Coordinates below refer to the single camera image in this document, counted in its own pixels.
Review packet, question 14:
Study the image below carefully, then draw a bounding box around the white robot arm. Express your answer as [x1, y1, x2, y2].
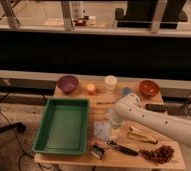
[109, 93, 191, 148]

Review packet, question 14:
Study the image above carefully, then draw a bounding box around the purple bowl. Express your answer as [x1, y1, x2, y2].
[57, 75, 79, 94]

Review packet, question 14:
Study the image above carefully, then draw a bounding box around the red bowl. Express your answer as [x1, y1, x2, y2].
[139, 80, 160, 97]

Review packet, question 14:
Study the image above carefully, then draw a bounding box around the orange fruit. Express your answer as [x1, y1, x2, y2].
[86, 84, 96, 95]

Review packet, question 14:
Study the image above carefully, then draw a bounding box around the thin metal utensil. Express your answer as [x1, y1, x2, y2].
[96, 102, 116, 105]

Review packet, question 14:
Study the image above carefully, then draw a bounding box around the blue plastic cup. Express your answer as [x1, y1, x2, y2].
[121, 87, 133, 97]

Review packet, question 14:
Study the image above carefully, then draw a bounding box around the green plastic tray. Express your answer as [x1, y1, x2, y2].
[33, 98, 90, 155]

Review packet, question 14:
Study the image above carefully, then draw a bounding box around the wooden table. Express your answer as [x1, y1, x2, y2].
[34, 80, 185, 170]

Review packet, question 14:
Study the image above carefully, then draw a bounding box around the black binder clip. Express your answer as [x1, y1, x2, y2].
[91, 143, 105, 160]

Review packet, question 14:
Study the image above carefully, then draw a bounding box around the dark red grape bunch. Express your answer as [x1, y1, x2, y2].
[140, 145, 174, 164]

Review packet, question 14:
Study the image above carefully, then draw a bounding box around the black handled knife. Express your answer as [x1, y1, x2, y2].
[107, 141, 139, 156]

